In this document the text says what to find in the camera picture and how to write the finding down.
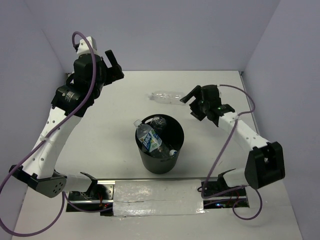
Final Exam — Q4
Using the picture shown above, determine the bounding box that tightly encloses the large clear plastic bottle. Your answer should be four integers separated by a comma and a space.
148, 90, 185, 106

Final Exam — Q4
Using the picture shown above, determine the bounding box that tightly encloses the slim clear bottle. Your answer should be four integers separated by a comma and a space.
150, 115, 167, 135

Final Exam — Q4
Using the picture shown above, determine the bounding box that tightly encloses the labelled clear plastic bottle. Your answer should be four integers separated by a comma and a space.
133, 119, 162, 153

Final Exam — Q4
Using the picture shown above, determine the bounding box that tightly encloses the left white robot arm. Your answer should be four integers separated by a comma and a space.
10, 50, 124, 200

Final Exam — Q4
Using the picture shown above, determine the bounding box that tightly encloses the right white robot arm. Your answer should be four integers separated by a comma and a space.
180, 84, 286, 196

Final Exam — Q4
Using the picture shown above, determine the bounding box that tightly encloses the black cylindrical bin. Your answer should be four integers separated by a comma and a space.
133, 114, 185, 175

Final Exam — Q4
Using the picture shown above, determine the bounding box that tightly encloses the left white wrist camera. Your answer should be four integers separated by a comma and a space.
75, 36, 98, 57

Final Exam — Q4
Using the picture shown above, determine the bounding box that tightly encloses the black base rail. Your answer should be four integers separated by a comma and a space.
66, 179, 249, 217

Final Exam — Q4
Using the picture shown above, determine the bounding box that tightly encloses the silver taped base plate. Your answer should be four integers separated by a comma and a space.
112, 179, 205, 217

